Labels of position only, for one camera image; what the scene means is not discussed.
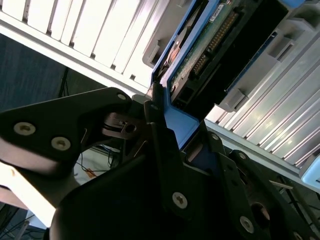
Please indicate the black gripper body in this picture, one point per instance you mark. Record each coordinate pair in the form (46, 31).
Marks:
(112, 212)

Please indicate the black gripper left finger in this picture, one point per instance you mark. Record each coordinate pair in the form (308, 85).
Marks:
(50, 120)

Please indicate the hard disk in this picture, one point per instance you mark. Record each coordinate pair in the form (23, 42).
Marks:
(185, 120)

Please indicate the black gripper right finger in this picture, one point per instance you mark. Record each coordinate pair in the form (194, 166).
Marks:
(232, 180)

